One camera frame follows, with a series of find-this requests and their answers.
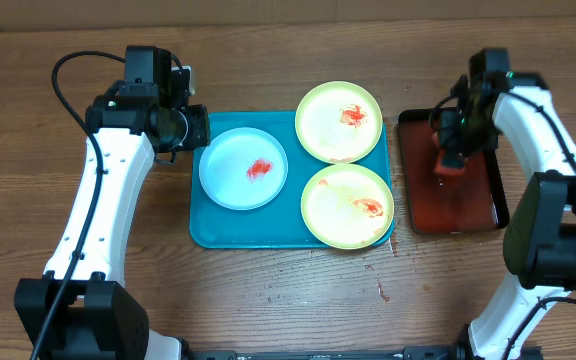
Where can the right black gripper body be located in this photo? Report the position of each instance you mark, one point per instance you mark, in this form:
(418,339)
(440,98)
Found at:
(476,132)

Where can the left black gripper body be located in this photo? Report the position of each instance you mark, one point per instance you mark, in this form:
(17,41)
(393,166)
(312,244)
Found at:
(189,130)

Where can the orange sponge with green scourer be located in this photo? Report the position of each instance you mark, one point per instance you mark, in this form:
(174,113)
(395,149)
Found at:
(449,165)

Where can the white plate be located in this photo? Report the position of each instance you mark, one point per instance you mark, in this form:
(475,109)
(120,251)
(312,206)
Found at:
(243,168)

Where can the yellow plate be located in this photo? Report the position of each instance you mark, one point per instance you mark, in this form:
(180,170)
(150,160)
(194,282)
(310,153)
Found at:
(338,122)
(347,206)

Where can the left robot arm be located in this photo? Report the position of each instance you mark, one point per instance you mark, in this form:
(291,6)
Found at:
(79,308)

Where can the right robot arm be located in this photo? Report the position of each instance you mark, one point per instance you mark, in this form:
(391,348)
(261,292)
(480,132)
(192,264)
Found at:
(539,245)

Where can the black tray with red inside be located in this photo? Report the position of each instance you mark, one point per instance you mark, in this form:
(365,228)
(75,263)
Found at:
(471,202)

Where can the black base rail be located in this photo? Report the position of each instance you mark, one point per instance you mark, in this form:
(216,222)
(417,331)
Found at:
(442,352)

